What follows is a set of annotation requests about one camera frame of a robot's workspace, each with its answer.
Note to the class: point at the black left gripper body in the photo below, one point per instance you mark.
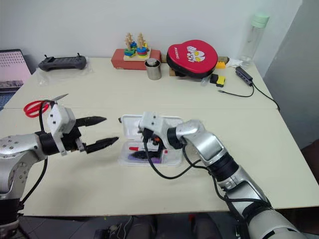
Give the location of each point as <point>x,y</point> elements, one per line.
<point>71,139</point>

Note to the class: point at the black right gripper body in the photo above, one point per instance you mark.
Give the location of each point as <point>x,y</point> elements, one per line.
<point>150,139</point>

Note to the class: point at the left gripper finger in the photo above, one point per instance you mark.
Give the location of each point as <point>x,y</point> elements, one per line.
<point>91,121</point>
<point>101,145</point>

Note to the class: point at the red marker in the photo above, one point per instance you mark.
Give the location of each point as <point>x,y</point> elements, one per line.
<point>133,148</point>

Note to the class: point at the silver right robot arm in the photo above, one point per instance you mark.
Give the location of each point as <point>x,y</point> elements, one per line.
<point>207,144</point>

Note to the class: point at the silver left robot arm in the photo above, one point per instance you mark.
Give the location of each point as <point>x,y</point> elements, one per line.
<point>15,149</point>

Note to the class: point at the purple marker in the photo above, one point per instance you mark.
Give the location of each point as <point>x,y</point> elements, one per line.
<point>156,161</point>

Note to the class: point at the clear plastic pencil case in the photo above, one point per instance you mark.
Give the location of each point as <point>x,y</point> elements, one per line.
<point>129,124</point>

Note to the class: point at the clear plastic bag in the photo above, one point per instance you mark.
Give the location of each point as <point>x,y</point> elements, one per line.
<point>49,77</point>

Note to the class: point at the black remote controller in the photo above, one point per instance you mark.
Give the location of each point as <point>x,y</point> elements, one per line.
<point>62,62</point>

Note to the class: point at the red rectangular box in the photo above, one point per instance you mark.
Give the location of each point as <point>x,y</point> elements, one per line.
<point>117,61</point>

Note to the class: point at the metal cylinder cup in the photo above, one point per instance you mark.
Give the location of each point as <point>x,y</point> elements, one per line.
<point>153,71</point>

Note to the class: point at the blue mesh surface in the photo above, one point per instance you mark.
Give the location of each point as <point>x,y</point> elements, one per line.
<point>4,99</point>

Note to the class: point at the small clear plastic piece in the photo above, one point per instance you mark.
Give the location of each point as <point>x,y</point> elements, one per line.
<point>205,81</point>

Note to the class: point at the red heart shaped pad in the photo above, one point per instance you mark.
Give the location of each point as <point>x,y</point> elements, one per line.
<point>179,54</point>

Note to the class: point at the yellow and black block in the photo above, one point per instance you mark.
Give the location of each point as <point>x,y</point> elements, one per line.
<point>221,81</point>

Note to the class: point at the open laptop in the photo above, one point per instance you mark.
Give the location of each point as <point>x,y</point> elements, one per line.
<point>12,64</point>

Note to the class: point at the yellow toy block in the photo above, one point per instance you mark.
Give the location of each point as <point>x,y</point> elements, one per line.
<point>220,65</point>

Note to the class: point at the black usb hub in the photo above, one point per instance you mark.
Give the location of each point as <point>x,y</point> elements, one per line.
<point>244,74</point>

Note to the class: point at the white crumpled tissue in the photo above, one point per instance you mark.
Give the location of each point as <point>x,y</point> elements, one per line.
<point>234,62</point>

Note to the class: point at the clear bottle green lid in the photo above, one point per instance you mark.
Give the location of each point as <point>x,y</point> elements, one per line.
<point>251,42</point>

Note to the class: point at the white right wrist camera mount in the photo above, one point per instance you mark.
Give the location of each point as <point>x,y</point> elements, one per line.
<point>154,122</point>

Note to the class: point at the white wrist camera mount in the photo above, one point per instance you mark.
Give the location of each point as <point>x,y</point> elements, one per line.
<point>58,119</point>
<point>154,122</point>

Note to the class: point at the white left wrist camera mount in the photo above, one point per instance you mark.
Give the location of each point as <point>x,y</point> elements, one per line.
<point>58,119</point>

